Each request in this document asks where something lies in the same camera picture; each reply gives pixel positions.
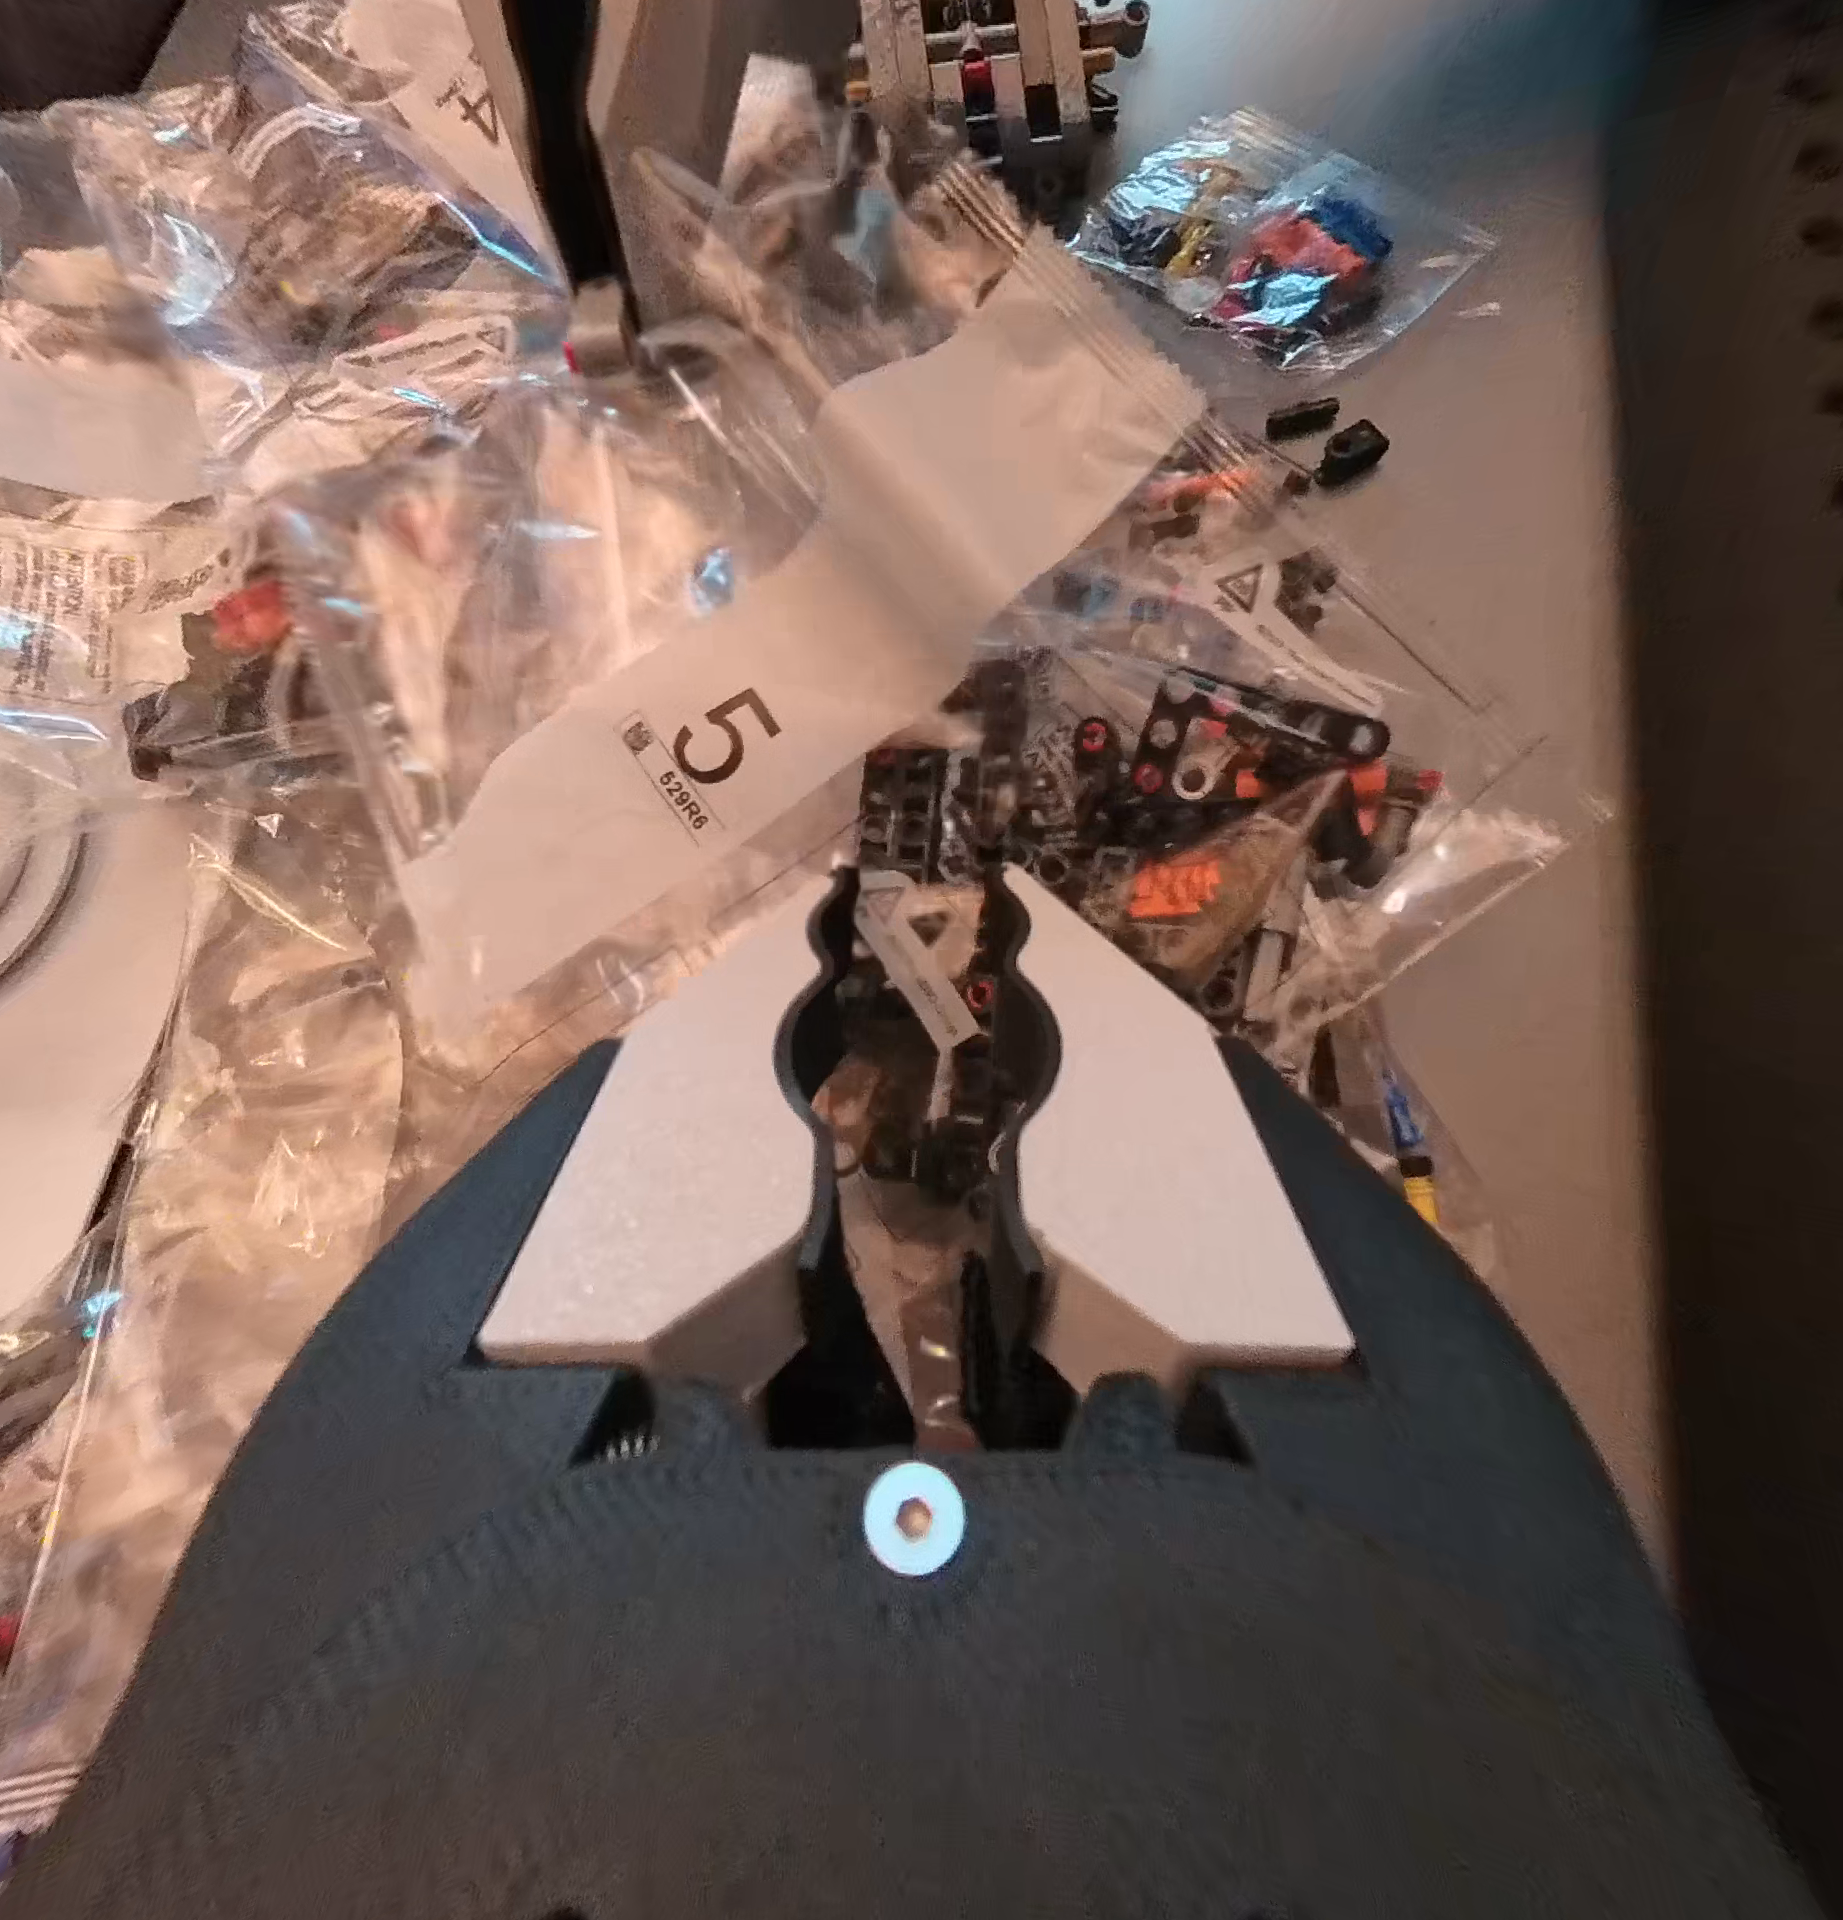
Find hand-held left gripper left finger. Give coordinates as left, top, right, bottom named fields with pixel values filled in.
left=474, top=870, right=847, bottom=1374

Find black perforated board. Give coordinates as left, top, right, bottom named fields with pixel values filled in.
left=1604, top=0, right=1843, bottom=1802

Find grey lego chassis assembly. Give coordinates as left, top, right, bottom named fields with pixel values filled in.
left=854, top=0, right=1155, bottom=206

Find empty clear plastic bag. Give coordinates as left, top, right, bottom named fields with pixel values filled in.
left=0, top=840, right=488, bottom=1920

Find scattered loose lego pieces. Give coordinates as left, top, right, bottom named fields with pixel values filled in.
left=1263, top=393, right=1394, bottom=489

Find small zip bag colourful parts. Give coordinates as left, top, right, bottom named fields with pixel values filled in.
left=1071, top=112, right=1500, bottom=369

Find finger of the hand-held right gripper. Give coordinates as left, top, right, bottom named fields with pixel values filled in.
left=594, top=0, right=768, bottom=335
left=523, top=0, right=644, bottom=377

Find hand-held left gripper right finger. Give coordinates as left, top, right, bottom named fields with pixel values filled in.
left=1005, top=868, right=1359, bottom=1377

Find clear bag grey blue parts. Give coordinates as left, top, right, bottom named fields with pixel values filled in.
left=230, top=0, right=591, bottom=391

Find clear bag red black parts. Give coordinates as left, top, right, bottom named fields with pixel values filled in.
left=0, top=450, right=413, bottom=814

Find numbered clear plastic bag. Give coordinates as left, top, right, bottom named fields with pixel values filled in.
left=394, top=151, right=1613, bottom=1202

